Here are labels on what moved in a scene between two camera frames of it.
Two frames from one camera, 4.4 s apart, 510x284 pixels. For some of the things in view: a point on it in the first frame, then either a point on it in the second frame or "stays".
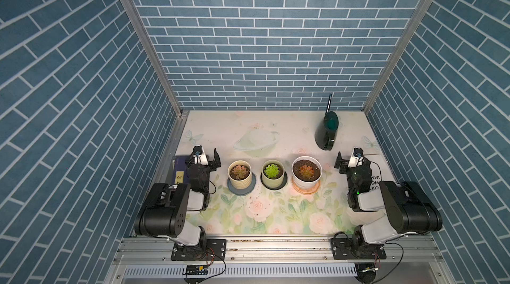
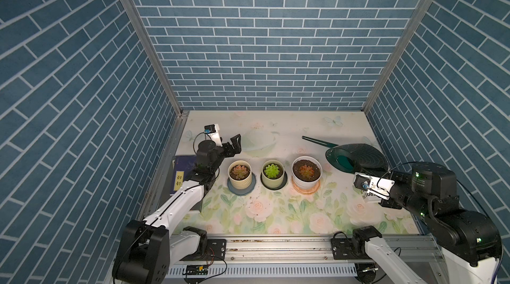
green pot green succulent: x=273 y=173 stays
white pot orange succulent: x=307 y=172 stays
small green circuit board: x=197 y=269 stays
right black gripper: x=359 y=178 -> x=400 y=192
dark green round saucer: x=276 y=188 stays
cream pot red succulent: x=240 y=172 stays
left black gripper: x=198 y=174 -> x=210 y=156
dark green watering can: x=325 y=133 -> x=354 y=157
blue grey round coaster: x=242 y=192 stays
